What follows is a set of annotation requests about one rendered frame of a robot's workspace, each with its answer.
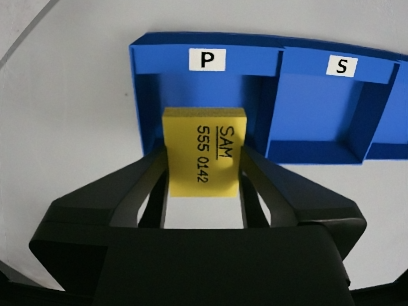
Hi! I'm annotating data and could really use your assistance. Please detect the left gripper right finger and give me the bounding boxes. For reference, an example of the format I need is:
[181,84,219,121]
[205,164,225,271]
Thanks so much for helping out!
[238,143,367,261]

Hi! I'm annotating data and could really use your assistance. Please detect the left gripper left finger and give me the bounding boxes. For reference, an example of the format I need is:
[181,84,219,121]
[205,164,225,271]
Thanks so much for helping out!
[41,143,170,228]

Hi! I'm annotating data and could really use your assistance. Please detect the blue three-compartment bin rack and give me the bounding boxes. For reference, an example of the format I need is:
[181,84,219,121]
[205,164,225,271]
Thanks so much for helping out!
[129,32,408,165]

